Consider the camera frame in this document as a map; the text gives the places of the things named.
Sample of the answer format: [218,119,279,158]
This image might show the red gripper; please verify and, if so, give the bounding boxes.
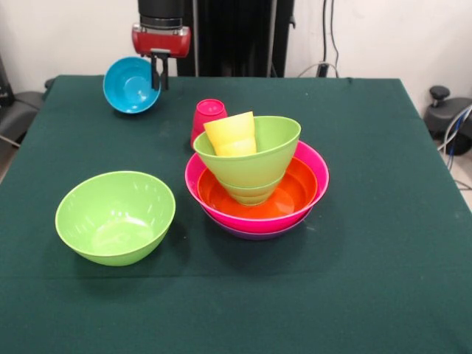
[131,22,192,91]

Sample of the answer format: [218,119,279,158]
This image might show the small blue bowl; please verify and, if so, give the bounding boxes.
[103,56,162,114]

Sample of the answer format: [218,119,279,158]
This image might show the red cup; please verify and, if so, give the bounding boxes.
[190,98,229,152]

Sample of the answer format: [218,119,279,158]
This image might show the yellow cup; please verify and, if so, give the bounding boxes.
[203,111,257,157]

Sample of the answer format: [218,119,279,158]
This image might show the medium green bowl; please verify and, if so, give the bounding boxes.
[192,115,302,187]

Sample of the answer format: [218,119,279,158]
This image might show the large green bowl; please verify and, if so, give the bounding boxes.
[55,170,177,267]

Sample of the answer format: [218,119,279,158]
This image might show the small ribbed green bowl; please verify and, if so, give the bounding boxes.
[219,176,283,207]

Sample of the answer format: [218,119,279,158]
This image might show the orange bowl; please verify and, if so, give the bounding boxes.
[197,156,319,218]

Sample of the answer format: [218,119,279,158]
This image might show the pink bowl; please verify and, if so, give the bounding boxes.
[184,140,330,234]

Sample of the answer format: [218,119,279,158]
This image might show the purple bowl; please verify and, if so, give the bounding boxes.
[217,216,310,241]

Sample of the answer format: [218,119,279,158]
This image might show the black office chair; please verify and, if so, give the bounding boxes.
[0,55,55,148]

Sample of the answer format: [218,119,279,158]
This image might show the dark green tablecloth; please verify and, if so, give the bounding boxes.
[0,75,472,354]

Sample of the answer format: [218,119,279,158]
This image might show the black chair with round knob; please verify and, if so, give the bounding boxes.
[423,85,472,156]

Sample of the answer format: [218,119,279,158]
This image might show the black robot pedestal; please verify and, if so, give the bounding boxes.
[167,0,296,78]

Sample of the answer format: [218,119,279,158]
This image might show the black wall cable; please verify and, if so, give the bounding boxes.
[322,0,340,77]

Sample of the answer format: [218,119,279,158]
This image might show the blue and white cable bundle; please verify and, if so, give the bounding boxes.
[437,105,472,156]

